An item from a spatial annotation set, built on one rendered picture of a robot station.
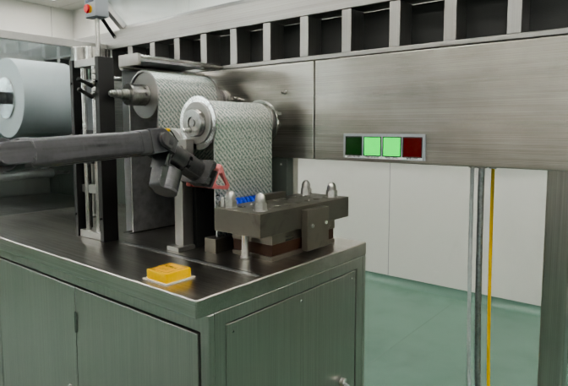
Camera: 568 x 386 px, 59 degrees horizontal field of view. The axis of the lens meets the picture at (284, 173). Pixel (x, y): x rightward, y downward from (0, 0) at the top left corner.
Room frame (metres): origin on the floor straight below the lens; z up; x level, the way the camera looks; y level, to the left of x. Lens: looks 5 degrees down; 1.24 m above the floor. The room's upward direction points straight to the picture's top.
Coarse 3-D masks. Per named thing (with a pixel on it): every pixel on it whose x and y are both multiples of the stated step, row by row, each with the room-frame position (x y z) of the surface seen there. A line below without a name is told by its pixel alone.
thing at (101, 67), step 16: (80, 64) 1.52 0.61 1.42; (96, 64) 1.46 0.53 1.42; (112, 64) 1.49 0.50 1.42; (96, 80) 1.45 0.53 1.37; (112, 80) 1.49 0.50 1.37; (80, 96) 1.56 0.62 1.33; (96, 96) 1.46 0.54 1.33; (80, 112) 1.56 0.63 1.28; (96, 112) 1.46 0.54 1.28; (112, 112) 1.48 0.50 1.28; (80, 128) 1.56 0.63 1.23; (96, 128) 1.49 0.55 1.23; (112, 128) 1.48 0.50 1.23; (112, 160) 1.48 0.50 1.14; (80, 176) 1.55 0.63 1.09; (96, 176) 1.49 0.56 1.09; (112, 176) 1.48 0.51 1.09; (80, 192) 1.55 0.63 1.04; (96, 192) 1.49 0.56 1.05; (112, 192) 1.48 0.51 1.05; (80, 208) 1.55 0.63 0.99; (96, 208) 1.49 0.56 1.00; (112, 208) 1.48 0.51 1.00; (80, 224) 1.55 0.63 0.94; (96, 224) 1.49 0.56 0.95; (112, 224) 1.48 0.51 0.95; (112, 240) 1.48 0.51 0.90
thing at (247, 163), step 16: (224, 144) 1.37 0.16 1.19; (240, 144) 1.42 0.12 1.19; (256, 144) 1.48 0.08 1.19; (224, 160) 1.37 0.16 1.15; (240, 160) 1.42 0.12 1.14; (256, 160) 1.48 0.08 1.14; (240, 176) 1.42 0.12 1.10; (256, 176) 1.48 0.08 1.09; (224, 192) 1.37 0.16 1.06; (240, 192) 1.42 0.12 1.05; (256, 192) 1.47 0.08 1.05
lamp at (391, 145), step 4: (384, 140) 1.38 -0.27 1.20; (388, 140) 1.38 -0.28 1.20; (392, 140) 1.37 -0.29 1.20; (396, 140) 1.36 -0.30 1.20; (400, 140) 1.35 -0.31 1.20; (384, 144) 1.38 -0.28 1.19; (388, 144) 1.38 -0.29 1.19; (392, 144) 1.37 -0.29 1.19; (396, 144) 1.36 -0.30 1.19; (400, 144) 1.35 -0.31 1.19; (384, 148) 1.38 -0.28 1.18; (388, 148) 1.37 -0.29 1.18; (392, 148) 1.37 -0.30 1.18; (396, 148) 1.36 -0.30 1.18; (384, 152) 1.38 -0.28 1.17; (388, 152) 1.37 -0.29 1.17; (392, 152) 1.37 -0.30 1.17; (396, 152) 1.36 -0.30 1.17
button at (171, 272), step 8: (168, 264) 1.13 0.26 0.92; (176, 264) 1.13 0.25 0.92; (152, 272) 1.08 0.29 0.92; (160, 272) 1.07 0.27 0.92; (168, 272) 1.07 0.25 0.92; (176, 272) 1.08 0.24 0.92; (184, 272) 1.09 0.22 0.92; (160, 280) 1.07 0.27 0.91; (168, 280) 1.06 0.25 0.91; (176, 280) 1.08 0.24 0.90
